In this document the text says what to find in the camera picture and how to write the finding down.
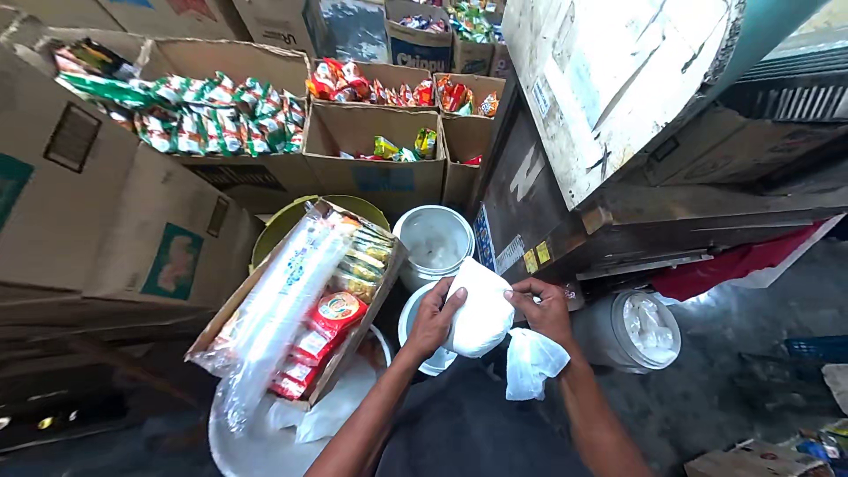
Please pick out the person's left hand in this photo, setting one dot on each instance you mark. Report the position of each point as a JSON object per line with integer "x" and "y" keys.
{"x": 429, "y": 329}

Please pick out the person's right hand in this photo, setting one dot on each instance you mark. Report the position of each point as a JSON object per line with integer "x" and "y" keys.
{"x": 551, "y": 316}

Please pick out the person's right thumb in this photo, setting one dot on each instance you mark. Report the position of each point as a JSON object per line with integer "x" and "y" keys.
{"x": 520, "y": 301}

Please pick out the person's left thumb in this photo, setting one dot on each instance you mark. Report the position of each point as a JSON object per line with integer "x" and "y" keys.
{"x": 454, "y": 303}

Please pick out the person's left index finger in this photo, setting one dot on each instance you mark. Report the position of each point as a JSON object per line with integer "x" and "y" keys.
{"x": 438, "y": 290}

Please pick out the person's right index finger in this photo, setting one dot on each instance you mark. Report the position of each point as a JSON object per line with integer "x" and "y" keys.
{"x": 528, "y": 285}

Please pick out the white powder-filled plastic bag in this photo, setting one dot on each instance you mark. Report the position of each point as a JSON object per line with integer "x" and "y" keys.
{"x": 480, "y": 315}

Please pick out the person's left forearm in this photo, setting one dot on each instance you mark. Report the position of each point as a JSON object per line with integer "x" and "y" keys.
{"x": 368, "y": 417}

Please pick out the person's right forearm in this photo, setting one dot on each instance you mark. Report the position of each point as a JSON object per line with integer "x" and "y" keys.
{"x": 596, "y": 417}

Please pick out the white round bucket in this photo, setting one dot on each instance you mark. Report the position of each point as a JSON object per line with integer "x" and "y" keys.
{"x": 409, "y": 313}

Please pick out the white bucket with whitish contents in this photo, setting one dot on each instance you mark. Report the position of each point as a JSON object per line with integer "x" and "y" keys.
{"x": 434, "y": 246}

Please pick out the shallow cardboard carton tray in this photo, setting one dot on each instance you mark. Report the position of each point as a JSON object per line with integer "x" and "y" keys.
{"x": 384, "y": 285}

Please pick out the dark brown wooden cabinet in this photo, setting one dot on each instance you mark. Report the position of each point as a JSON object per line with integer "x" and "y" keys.
{"x": 530, "y": 218}

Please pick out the crumpled translucent plastic bag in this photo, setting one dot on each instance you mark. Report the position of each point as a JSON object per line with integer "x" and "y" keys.
{"x": 533, "y": 371}

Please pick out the row of gold sachets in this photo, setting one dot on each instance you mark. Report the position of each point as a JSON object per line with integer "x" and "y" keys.
{"x": 364, "y": 262}

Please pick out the grey-white bucket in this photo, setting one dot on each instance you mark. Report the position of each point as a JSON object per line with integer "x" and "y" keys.
{"x": 599, "y": 338}

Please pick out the person's body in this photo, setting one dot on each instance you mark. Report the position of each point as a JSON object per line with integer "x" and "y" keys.
{"x": 477, "y": 424}

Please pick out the pile of clear bags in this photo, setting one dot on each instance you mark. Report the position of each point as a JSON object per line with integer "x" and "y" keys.
{"x": 646, "y": 328}

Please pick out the stack of red packets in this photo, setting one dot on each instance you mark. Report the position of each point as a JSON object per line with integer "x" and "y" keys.
{"x": 321, "y": 344}

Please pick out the pile of yellow-green packets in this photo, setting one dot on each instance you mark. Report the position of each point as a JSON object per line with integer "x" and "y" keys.
{"x": 397, "y": 149}

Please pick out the white plastic bags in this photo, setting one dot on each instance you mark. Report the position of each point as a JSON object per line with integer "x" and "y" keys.
{"x": 341, "y": 407}

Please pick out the clear plastic bag roll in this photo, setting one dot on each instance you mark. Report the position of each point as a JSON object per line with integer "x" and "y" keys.
{"x": 285, "y": 285}

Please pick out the narrow open cardboard box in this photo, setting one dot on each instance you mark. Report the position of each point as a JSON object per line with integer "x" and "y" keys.
{"x": 464, "y": 136}

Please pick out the yellow-green plastic tub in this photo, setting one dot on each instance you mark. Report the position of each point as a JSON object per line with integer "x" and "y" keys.
{"x": 270, "y": 237}

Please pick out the pile of red-orange packets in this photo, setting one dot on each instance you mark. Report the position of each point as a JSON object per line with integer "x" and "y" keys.
{"x": 456, "y": 96}

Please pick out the red cloth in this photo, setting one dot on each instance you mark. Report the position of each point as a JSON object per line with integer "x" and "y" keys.
{"x": 729, "y": 265}

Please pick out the worn white board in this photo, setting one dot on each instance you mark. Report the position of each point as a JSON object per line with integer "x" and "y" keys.
{"x": 596, "y": 73}

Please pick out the pile of orange-red snack packets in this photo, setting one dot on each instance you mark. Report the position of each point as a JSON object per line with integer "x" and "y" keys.
{"x": 351, "y": 83}

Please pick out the cardboard box, dark blue print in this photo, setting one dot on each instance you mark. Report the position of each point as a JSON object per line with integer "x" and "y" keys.
{"x": 404, "y": 50}

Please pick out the large white plastic basin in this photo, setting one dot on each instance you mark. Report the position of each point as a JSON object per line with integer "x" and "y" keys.
{"x": 232, "y": 437}

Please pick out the pile of purple-white packets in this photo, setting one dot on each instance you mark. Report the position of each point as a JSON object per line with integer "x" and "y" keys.
{"x": 424, "y": 24}

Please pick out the pile of green-white packets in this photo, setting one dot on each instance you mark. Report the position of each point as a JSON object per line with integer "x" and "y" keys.
{"x": 472, "y": 20}

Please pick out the pile of green-red snack packets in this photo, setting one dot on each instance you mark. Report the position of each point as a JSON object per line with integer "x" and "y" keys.
{"x": 218, "y": 119}

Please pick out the flattened cardboard box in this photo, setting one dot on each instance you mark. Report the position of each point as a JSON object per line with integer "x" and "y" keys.
{"x": 748, "y": 460}

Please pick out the wide open cardboard box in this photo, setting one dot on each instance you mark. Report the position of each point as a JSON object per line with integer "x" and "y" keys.
{"x": 265, "y": 59}

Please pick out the blue plastic crate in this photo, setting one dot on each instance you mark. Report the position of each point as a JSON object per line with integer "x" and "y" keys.
{"x": 815, "y": 348}

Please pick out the cardboard box, black print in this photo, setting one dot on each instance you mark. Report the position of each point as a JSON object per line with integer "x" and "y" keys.
{"x": 275, "y": 23}

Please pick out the large cardboard box, teal print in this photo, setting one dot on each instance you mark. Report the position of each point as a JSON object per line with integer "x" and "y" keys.
{"x": 132, "y": 218}

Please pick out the pile of colourful packets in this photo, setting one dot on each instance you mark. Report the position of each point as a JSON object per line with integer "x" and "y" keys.
{"x": 821, "y": 447}

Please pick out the cardboard box, red-blue print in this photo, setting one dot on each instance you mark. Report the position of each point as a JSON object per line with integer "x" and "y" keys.
{"x": 179, "y": 23}

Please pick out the black and brown packet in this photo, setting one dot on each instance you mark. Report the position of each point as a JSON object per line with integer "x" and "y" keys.
{"x": 93, "y": 58}

